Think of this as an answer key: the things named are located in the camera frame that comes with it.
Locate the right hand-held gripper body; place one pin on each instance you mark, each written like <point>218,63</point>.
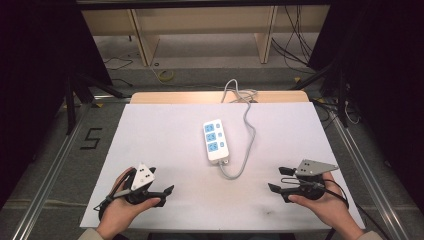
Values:
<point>311,168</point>

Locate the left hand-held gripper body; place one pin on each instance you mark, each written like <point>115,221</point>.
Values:
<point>142,178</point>

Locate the white power strip blue sockets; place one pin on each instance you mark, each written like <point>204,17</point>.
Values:
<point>216,141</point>

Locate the person's right hand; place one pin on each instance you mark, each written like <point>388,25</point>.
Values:
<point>328,208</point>

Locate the person's left hand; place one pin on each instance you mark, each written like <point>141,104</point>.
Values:
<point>116,215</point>

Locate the black metal stand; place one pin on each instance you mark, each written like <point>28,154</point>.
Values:
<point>70,106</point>
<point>341,100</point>

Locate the light wooden board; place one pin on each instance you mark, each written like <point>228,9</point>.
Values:
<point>186,97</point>

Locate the black curtain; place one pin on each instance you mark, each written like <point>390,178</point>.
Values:
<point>383,83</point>
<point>36,83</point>

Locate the light wooden desk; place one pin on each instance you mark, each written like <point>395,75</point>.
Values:
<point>206,20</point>

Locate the aluminium rail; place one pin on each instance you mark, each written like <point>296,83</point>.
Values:
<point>366,173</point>
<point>50,173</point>

